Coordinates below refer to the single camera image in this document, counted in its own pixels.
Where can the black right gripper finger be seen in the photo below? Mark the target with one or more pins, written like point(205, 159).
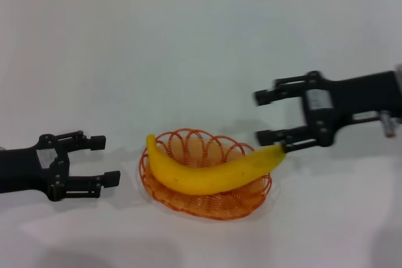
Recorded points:
point(267, 136)
point(264, 97)

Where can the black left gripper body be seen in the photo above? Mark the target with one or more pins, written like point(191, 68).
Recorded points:
point(25, 167)

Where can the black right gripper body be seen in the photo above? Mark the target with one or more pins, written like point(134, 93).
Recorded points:
point(345, 98)

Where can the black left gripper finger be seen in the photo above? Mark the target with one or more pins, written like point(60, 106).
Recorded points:
point(97, 142)
point(111, 178)

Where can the orange woven plastic basket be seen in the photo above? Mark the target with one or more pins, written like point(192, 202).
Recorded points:
point(220, 202)

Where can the yellow banana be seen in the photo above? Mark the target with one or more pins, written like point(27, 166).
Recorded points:
point(194, 177)

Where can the silver plug with red tip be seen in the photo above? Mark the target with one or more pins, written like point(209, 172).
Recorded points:
point(387, 123)

